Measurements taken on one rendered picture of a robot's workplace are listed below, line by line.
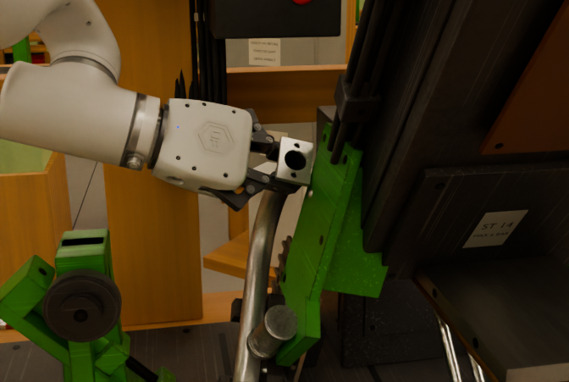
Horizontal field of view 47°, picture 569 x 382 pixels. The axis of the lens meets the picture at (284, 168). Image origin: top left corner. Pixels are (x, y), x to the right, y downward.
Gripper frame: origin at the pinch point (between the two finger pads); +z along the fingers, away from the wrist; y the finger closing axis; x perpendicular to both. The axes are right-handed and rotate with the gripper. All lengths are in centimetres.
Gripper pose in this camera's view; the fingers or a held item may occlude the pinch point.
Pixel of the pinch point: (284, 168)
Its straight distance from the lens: 77.7
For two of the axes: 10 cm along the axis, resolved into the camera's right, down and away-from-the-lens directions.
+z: 9.3, 2.3, 2.9
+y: 0.7, -8.8, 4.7
